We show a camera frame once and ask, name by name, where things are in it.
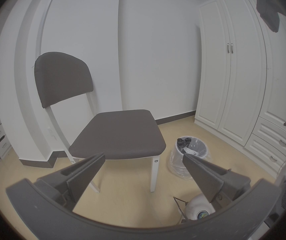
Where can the black plastic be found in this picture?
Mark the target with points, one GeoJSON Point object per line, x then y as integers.
{"type": "Point", "coordinates": [182, 142]}

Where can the white wardrobe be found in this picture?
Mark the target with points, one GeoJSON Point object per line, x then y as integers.
{"type": "Point", "coordinates": [232, 84]}

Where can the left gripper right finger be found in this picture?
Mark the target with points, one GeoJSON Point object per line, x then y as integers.
{"type": "Point", "coordinates": [202, 179]}

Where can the clear plastic bag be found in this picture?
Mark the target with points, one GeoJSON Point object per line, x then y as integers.
{"type": "Point", "coordinates": [174, 164]}

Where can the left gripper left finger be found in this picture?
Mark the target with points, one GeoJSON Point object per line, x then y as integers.
{"type": "Point", "coordinates": [83, 179]}

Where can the grey and white chair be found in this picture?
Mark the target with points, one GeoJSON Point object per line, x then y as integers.
{"type": "Point", "coordinates": [118, 134]}

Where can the white trash bin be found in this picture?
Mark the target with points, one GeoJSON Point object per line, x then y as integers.
{"type": "Point", "coordinates": [202, 156]}

